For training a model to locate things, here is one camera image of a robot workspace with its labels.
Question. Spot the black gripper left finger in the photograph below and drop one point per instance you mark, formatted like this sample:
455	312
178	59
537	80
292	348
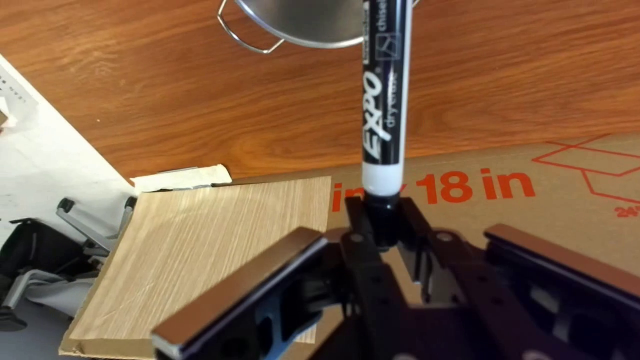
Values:
373	292

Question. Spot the light wood grain board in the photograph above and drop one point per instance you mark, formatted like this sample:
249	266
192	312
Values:
200	261

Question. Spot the black Expo dry-erase marker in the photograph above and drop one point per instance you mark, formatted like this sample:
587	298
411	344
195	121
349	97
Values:
384	100

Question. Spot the small silver pot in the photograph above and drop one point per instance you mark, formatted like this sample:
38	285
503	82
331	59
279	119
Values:
306	20

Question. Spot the brown cardboard box red print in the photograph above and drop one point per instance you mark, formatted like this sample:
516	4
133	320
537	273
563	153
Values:
567	213

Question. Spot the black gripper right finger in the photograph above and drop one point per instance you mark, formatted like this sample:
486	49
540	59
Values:
486	286

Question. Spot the gray metal bracket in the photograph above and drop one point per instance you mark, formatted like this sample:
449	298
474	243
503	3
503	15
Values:
87	222

